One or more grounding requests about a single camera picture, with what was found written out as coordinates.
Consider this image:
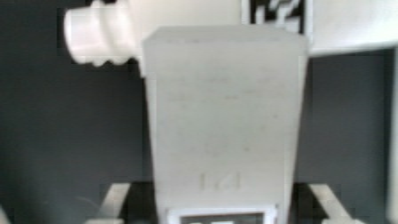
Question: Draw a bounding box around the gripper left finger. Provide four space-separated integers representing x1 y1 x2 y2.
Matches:
85 183 131 224

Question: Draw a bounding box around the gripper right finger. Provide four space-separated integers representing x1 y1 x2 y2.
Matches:
308 184 365 224

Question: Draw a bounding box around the white leg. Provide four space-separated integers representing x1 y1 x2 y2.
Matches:
63 0 398 66
143 26 307 224

